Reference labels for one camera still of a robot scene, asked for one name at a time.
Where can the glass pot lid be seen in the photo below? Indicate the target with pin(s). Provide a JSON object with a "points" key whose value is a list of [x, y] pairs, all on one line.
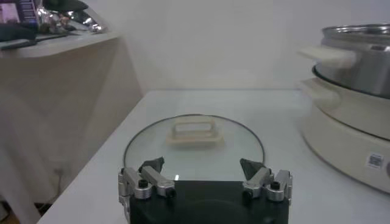
{"points": [[195, 158]]}

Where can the black laptop beside chrome helmet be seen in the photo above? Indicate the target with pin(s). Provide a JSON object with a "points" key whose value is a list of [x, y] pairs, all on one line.
{"points": [[12, 12]]}

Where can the cream electric cooker base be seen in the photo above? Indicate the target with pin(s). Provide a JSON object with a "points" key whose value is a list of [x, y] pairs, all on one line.
{"points": [[344, 134]]}

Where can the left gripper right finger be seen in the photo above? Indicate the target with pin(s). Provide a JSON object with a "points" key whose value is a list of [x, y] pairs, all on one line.
{"points": [[259, 181]]}

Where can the white side table with mouse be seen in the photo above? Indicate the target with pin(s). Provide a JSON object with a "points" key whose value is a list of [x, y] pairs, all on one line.
{"points": [[61, 44]]}

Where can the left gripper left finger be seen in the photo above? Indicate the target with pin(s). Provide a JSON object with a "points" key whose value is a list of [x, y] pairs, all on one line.
{"points": [[158, 182]]}

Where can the perforated steel steamer basket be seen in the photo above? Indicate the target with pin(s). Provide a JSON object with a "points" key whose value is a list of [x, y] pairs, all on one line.
{"points": [[365, 70]]}

